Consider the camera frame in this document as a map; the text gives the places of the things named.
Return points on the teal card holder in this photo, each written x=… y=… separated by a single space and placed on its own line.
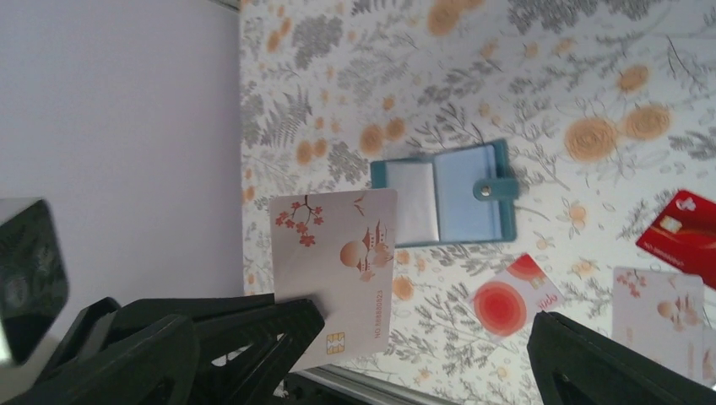
x=457 y=196

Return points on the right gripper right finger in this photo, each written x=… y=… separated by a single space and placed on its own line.
x=573 y=364

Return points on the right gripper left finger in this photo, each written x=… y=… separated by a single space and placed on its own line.
x=177 y=351

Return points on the aluminium rail frame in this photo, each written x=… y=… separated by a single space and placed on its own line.
x=331 y=384

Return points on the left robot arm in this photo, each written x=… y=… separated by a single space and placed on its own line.
x=34 y=284

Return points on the red bank card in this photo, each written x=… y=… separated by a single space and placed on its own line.
x=683 y=235

